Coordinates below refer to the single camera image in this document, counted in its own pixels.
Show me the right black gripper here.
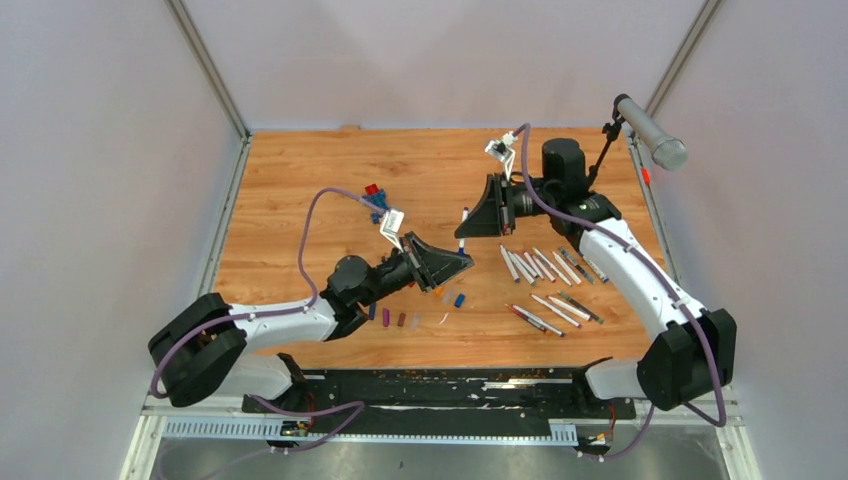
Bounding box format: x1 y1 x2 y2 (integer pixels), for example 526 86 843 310
456 171 560 236

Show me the black capped pen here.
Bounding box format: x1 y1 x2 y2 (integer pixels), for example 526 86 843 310
523 251 545 280

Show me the slotted cable duct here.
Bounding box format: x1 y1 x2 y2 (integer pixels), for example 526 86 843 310
162 415 579 446

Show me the silver microphone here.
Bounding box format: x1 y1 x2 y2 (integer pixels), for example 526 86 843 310
613 94 688 171

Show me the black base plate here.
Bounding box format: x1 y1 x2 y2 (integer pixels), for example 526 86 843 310
268 367 636 437

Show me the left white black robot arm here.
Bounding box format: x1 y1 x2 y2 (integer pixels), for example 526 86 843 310
148 233 474 413

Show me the purple capped pen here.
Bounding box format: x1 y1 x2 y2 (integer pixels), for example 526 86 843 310
530 293 582 328

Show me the red capped short pen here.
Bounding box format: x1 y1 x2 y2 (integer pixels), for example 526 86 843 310
532 247 556 282

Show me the red slim pen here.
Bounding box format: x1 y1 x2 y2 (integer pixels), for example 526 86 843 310
505 304 548 333

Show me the blue red block toy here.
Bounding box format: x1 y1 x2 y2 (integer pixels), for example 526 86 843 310
363 183 390 225

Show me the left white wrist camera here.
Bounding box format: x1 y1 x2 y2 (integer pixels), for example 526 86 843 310
379 208 405 250

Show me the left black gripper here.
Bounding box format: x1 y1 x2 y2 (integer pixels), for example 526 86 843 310
359 235 475 311

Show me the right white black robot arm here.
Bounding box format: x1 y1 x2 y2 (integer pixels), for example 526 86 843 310
455 133 737 418

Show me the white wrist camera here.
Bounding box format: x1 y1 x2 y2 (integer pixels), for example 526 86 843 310
379 208 405 250
484 132 516 178

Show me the orange capped pen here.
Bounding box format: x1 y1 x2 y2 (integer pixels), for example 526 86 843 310
553 251 582 285

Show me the dark green slim pen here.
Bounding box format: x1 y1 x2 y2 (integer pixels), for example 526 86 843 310
558 291 604 324

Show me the white pen body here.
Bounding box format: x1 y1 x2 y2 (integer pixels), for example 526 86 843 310
499 244 521 283

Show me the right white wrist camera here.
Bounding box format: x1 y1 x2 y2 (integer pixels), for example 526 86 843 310
484 132 516 178

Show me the grey pen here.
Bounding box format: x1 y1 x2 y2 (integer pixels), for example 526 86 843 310
558 247 594 284

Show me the black microphone stand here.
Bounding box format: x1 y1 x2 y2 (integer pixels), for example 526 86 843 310
587 114 624 186

